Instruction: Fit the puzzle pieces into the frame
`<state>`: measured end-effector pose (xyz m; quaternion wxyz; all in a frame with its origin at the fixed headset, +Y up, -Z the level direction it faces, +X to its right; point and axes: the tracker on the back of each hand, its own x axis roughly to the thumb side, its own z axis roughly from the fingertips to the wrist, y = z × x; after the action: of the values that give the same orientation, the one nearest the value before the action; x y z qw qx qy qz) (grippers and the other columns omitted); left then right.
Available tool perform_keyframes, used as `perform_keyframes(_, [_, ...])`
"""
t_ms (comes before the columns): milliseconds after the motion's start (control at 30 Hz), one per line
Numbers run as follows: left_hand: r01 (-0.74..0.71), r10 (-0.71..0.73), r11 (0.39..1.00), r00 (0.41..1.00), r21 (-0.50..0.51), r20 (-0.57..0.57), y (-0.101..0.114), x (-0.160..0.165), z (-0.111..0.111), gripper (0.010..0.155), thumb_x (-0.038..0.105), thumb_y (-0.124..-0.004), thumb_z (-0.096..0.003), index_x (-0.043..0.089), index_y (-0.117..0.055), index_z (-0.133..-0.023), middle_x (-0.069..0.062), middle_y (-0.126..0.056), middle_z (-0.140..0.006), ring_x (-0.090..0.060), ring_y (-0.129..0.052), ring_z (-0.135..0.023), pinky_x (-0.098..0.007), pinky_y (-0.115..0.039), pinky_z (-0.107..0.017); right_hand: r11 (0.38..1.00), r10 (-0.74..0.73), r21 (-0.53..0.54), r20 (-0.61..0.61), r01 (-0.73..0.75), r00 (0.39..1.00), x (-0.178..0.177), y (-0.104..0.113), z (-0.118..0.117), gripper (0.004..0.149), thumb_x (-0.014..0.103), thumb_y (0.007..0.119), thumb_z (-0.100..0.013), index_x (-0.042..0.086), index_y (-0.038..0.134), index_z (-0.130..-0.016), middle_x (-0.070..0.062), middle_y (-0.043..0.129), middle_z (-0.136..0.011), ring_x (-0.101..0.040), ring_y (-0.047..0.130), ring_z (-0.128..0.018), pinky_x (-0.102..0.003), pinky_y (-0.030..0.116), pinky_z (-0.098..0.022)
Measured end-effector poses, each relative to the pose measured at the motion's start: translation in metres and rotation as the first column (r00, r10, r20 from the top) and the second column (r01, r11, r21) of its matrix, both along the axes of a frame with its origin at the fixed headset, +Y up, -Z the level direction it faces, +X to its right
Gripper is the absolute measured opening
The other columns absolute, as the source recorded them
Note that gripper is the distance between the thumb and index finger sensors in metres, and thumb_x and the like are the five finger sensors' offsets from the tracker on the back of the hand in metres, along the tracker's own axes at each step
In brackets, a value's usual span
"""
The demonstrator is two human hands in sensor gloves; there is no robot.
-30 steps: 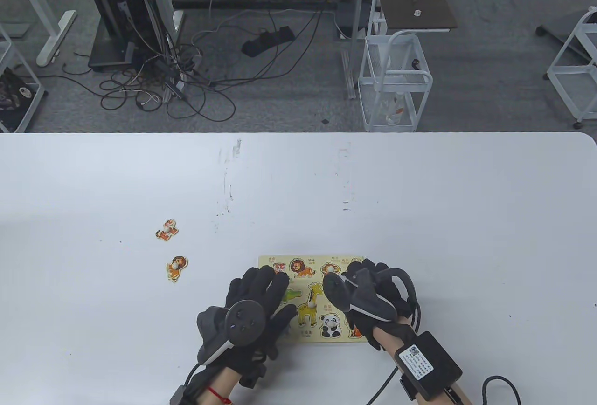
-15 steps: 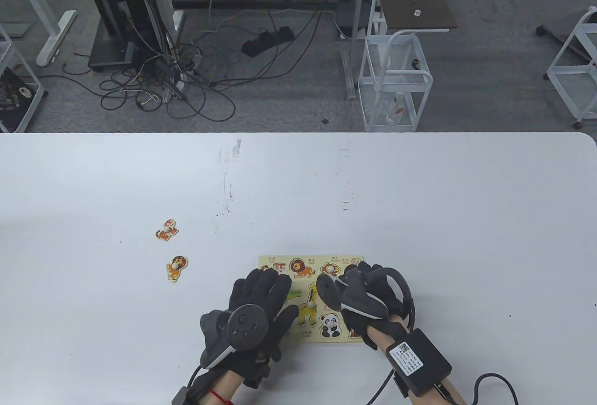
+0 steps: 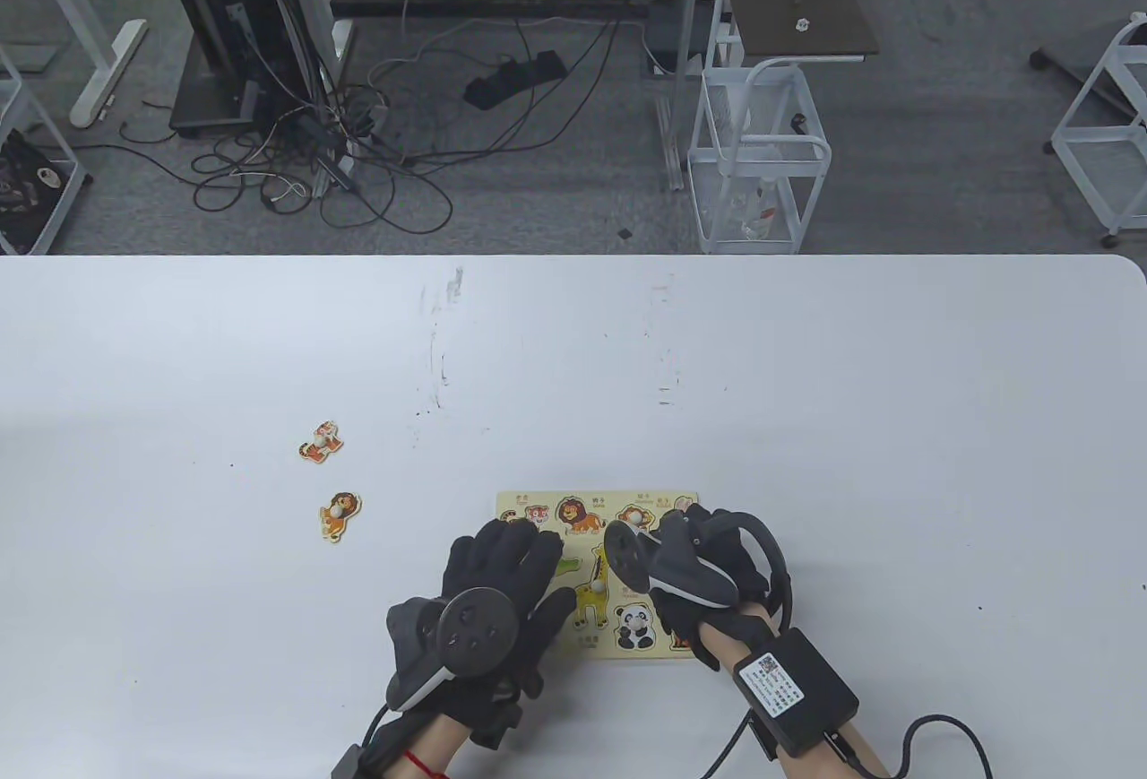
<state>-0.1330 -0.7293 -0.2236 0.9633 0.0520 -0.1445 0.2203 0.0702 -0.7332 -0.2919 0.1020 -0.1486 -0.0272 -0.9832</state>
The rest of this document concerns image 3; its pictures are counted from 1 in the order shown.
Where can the white metal rack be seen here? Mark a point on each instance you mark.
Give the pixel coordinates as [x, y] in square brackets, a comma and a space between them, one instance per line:
[1098, 129]

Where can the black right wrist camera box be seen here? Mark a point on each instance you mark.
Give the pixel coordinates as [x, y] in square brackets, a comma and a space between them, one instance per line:
[793, 680]

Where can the brown side table top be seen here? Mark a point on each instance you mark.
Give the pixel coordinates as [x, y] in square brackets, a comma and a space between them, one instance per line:
[796, 1]

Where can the silver metal frame leg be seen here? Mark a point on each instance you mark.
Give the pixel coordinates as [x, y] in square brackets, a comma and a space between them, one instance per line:
[685, 53]

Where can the grey tracker on right glove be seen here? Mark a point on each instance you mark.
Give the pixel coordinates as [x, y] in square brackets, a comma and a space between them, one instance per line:
[672, 568]

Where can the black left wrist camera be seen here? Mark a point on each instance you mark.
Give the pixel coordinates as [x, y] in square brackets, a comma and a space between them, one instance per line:
[358, 757]

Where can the panda puzzle piece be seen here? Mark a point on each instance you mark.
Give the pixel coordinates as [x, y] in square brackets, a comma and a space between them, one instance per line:
[635, 627]

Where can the person's left middle finger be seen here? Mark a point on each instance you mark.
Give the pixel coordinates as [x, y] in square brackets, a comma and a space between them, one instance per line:
[521, 553]

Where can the person's left thumb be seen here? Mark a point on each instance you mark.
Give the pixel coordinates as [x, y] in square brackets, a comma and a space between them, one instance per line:
[556, 610]

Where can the giraffe puzzle piece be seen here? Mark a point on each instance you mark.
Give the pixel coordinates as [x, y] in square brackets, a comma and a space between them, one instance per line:
[591, 595]

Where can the dark patterned bag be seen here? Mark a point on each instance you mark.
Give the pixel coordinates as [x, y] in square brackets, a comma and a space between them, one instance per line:
[27, 192]

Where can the small tiger head puzzle piece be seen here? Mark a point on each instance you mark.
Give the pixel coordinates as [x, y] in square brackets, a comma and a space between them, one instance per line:
[538, 516]

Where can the green crocodile puzzle piece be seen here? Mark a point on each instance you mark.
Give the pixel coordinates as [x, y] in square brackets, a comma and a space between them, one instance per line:
[569, 564]

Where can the person's left forearm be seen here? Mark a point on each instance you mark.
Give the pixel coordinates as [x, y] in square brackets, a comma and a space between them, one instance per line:
[439, 748]

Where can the white desk foot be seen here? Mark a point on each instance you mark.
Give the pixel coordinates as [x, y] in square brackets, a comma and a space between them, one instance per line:
[107, 71]

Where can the small lion puzzle piece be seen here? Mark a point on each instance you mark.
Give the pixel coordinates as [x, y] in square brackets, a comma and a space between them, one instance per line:
[340, 517]

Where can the person's right hand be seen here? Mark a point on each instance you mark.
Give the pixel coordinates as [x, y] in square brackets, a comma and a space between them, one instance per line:
[717, 541]

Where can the grey tracker on glove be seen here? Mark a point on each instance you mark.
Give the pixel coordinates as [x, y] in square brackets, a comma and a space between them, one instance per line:
[672, 568]
[470, 622]

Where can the yellow wooden animal puzzle board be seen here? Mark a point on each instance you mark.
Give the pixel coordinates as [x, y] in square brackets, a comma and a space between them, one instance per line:
[591, 636]

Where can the person's right fingers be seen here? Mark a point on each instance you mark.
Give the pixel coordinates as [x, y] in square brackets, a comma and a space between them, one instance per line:
[692, 523]

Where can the white desk leg frame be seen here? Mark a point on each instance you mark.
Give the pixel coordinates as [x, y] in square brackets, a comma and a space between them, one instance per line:
[327, 26]

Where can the black caster leg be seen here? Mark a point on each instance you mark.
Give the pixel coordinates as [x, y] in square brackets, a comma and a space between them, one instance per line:
[1071, 69]

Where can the person's left hand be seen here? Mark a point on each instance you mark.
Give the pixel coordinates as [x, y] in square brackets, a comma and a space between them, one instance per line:
[488, 568]

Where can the large lion puzzle piece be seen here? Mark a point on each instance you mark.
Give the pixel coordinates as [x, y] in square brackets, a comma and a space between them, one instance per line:
[579, 516]

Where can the clear spray bottle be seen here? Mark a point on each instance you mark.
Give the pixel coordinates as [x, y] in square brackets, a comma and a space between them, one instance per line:
[760, 210]

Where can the monkey puzzle piece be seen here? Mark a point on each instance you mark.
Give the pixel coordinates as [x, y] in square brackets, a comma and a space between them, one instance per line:
[635, 515]

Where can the black power strip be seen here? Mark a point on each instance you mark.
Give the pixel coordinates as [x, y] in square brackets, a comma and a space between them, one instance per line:
[513, 80]

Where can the black floor bar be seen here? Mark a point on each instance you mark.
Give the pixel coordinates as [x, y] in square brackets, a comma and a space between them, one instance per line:
[488, 7]

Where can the white shelf frame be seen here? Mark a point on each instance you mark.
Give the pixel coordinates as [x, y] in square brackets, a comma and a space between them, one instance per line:
[49, 142]

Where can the person's left little finger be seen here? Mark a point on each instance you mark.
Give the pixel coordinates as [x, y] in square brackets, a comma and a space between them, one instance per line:
[459, 562]

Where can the grey tracker on left glove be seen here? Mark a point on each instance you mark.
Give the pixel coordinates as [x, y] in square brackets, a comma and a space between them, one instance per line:
[470, 622]

